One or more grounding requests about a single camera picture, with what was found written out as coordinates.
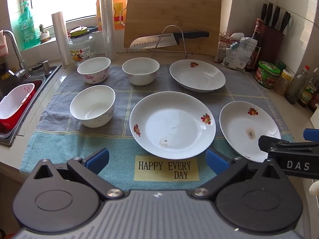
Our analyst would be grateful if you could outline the white folded bag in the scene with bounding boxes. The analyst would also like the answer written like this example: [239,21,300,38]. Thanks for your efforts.
[225,32,246,43]

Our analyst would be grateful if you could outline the person's right hand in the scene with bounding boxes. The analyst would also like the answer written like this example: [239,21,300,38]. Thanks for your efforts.
[308,179,319,196]

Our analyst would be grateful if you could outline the stainless steel sink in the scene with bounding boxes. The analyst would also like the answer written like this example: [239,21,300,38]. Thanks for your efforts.
[0,63,63,147]

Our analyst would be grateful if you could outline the grey blue checked cloth mat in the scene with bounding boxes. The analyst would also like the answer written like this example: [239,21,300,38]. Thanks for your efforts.
[19,63,296,192]

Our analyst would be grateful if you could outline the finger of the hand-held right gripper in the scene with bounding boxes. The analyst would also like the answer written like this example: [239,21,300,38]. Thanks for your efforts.
[258,135,291,153]
[303,129,319,142]

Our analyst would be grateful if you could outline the metal soap dispenser pump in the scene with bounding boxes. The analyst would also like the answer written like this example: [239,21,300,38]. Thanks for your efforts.
[31,60,50,77]

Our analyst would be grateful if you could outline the black-handled kitchen knife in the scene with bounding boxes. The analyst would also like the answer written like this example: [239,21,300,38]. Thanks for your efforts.
[129,30,210,50]

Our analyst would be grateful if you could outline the dark knife block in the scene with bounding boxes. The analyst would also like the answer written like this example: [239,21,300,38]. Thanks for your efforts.
[262,22,285,56]

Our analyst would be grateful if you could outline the black-handled block knife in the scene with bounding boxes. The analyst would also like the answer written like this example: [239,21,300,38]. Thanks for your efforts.
[280,11,291,33]
[260,2,268,25]
[265,2,274,26]
[271,5,282,29]

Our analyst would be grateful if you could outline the white fruit-print plate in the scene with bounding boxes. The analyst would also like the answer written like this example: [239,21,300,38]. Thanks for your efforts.
[219,101,282,163]
[169,59,226,93]
[129,91,216,160]

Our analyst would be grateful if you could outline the bamboo cutting board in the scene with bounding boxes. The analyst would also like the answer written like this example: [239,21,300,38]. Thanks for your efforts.
[124,0,222,57]

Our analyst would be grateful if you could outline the green-label glass bottle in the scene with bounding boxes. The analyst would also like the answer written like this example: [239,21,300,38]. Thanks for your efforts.
[298,68,319,108]

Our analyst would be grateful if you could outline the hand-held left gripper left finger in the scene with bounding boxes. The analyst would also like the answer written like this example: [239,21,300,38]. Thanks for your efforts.
[30,147,124,201]

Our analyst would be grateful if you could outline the glass jar with yellow-green lid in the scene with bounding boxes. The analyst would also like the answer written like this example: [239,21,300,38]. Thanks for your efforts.
[68,28,96,68]

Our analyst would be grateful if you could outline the metal faucet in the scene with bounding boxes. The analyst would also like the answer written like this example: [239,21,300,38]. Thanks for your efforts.
[2,30,30,79]

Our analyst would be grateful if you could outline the white box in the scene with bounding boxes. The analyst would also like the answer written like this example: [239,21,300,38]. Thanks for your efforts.
[310,110,319,130]

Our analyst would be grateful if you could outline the yellow-cap spice jar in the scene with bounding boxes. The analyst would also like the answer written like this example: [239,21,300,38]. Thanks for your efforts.
[274,69,293,96]

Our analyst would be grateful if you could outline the red plastic basin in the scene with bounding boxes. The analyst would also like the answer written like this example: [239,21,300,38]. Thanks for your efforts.
[0,80,35,131]

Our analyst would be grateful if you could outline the green dish soap bottle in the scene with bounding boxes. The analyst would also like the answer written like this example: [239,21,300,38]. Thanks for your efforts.
[18,1,41,50]

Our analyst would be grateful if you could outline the pink checked dish towel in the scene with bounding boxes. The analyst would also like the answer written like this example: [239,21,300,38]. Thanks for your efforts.
[0,29,9,56]

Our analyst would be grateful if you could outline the dark soy sauce bottle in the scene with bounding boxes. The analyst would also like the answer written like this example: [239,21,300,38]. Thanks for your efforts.
[245,18,265,72]

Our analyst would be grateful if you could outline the metal wire rack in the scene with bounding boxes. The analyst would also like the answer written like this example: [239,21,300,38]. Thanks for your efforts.
[150,25,193,56]

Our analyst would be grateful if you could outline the white floral bowl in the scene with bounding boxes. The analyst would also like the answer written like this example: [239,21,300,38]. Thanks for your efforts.
[77,57,111,84]
[69,85,115,128]
[122,57,160,86]

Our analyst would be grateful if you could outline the small potted plant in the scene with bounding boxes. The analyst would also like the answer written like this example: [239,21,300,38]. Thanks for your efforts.
[38,24,51,43]

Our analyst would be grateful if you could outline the tall cling film roll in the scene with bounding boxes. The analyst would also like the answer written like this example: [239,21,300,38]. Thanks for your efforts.
[100,0,117,61]

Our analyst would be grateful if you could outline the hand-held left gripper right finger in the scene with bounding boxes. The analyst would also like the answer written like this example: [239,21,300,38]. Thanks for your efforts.
[192,148,288,201]

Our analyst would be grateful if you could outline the red and white packet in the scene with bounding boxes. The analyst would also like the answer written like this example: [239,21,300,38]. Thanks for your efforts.
[214,33,233,63]

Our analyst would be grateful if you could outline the white plastic colander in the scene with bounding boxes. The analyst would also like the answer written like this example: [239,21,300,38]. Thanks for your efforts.
[0,83,35,120]

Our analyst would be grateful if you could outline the orange cooking oil bottle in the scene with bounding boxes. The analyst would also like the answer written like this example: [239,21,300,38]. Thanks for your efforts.
[96,0,129,31]

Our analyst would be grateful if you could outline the white printed plastic bag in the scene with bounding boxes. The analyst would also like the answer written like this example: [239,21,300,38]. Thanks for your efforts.
[223,37,258,71]

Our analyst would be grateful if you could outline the green-lid sauce jar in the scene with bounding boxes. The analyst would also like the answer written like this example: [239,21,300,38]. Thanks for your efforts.
[255,60,281,89]

